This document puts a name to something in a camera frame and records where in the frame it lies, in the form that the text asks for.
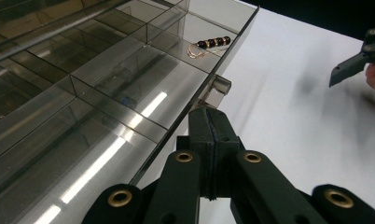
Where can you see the smoked acrylic drawer box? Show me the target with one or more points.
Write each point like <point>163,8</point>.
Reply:
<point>36,15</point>

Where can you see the smoked acrylic compartment drawer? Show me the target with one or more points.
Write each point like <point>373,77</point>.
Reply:
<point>114,102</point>

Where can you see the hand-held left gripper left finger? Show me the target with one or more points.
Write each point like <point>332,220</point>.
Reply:
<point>204,133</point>

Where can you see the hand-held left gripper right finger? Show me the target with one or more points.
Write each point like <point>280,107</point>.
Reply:
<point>224,133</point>

